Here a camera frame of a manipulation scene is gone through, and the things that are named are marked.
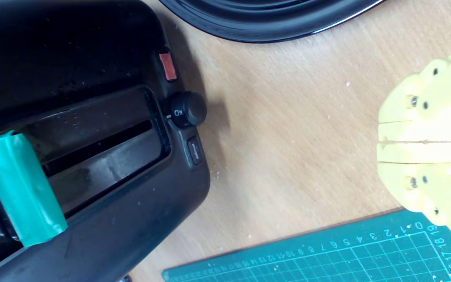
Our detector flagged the green toaster lever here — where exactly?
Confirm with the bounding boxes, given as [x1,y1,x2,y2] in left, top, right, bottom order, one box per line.
[0,130,69,248]

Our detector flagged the black two-slot toaster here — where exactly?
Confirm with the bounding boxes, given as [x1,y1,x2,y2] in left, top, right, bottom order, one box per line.
[0,0,211,282]

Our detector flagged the green cutting mat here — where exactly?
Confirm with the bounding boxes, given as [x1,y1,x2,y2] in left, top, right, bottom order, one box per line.
[162,210,451,282]

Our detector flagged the black round plate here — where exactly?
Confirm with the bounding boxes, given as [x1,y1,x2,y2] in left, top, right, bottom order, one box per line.
[159,0,384,43]

